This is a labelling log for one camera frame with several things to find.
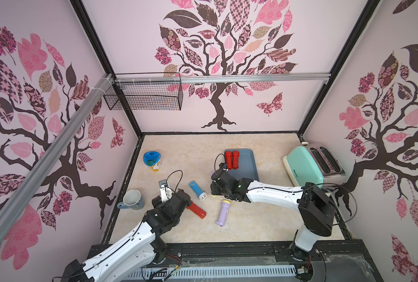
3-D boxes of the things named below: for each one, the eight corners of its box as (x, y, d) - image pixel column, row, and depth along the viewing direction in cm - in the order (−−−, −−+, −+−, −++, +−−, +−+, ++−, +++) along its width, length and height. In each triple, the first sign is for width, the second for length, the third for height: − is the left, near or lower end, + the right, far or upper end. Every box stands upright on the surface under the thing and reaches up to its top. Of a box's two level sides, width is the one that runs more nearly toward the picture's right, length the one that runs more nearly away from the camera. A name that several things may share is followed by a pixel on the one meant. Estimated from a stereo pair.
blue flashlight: (188, 187, 96) (187, 183, 93) (193, 183, 98) (192, 179, 95) (202, 202, 91) (202, 199, 87) (208, 197, 92) (207, 194, 89)
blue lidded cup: (147, 173, 103) (141, 162, 94) (150, 163, 107) (144, 151, 98) (161, 173, 102) (156, 162, 94) (163, 162, 107) (158, 151, 98)
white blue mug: (125, 213, 87) (117, 205, 80) (130, 198, 92) (122, 190, 84) (145, 213, 87) (138, 205, 79) (149, 198, 92) (143, 190, 84)
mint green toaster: (293, 195, 93) (307, 177, 78) (282, 162, 107) (293, 142, 92) (331, 195, 92) (353, 177, 78) (315, 162, 107) (331, 142, 92)
